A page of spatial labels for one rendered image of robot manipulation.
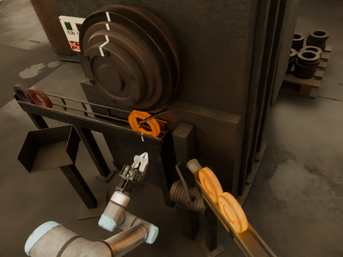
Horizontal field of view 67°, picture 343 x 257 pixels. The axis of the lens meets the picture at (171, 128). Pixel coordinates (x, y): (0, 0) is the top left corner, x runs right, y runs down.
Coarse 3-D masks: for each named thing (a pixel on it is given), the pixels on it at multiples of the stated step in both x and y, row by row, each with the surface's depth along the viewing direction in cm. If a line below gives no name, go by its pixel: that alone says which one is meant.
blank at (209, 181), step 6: (204, 168) 110; (204, 174) 108; (210, 174) 106; (204, 180) 113; (210, 180) 104; (216, 180) 104; (204, 186) 115; (210, 186) 106; (216, 186) 103; (210, 192) 111; (216, 192) 103; (222, 192) 104; (216, 198) 105
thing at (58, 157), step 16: (48, 128) 149; (64, 128) 150; (32, 144) 151; (48, 144) 158; (64, 144) 155; (32, 160) 148; (48, 160) 148; (64, 160) 145; (80, 176) 168; (80, 192) 173; (80, 208) 190; (96, 208) 189
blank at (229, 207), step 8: (224, 200) 97; (232, 200) 94; (224, 208) 102; (232, 208) 93; (240, 208) 93; (232, 216) 101; (240, 216) 92; (232, 224) 100; (240, 224) 92; (240, 232) 95
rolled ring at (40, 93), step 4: (32, 88) 174; (36, 88) 174; (28, 92) 179; (32, 92) 176; (36, 92) 172; (40, 92) 173; (32, 96) 181; (36, 96) 184; (40, 96) 174; (44, 96) 174; (36, 100) 184; (44, 100) 175; (48, 100) 176; (36, 104) 186; (40, 104) 185; (44, 104) 185; (48, 104) 177
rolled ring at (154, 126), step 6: (132, 114) 133; (138, 114) 130; (144, 114) 129; (150, 114) 130; (132, 120) 137; (150, 120) 129; (132, 126) 141; (138, 126) 141; (156, 126) 131; (144, 132) 141; (150, 132) 140; (156, 132) 132
